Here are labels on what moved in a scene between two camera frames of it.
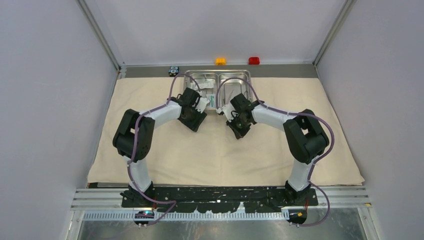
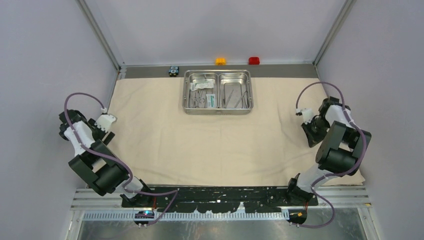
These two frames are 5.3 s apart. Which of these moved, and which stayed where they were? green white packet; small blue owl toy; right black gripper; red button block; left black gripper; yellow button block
Moved: right black gripper; left black gripper
Stayed: small blue owl toy; yellow button block; green white packet; red button block
